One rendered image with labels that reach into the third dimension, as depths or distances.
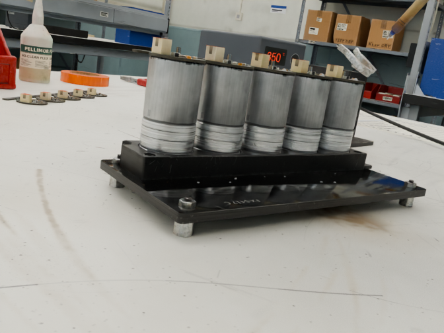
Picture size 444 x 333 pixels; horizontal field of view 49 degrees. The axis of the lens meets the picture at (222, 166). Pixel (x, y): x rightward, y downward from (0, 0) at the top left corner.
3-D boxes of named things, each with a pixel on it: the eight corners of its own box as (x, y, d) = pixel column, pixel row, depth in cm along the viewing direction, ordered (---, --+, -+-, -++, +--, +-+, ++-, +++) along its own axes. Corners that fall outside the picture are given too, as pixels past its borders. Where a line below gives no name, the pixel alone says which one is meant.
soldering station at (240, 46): (297, 100, 84) (308, 44, 82) (251, 97, 77) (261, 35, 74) (238, 86, 95) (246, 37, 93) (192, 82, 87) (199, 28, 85)
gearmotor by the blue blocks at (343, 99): (354, 166, 29) (373, 80, 28) (327, 168, 27) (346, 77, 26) (324, 156, 31) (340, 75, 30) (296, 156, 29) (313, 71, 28)
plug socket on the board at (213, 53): (227, 63, 22) (229, 48, 22) (212, 61, 22) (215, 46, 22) (217, 61, 23) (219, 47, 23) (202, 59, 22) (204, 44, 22)
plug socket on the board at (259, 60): (271, 69, 24) (274, 55, 24) (259, 67, 23) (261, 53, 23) (261, 67, 25) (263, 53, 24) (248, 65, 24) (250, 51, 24)
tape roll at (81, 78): (117, 88, 62) (119, 78, 61) (75, 85, 57) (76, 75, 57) (92, 80, 65) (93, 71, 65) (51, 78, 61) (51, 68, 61)
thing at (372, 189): (325, 171, 32) (329, 154, 32) (423, 208, 27) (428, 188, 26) (97, 182, 22) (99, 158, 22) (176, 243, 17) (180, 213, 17)
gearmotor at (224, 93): (247, 171, 24) (264, 66, 23) (206, 173, 22) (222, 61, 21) (218, 158, 26) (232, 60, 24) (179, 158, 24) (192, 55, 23)
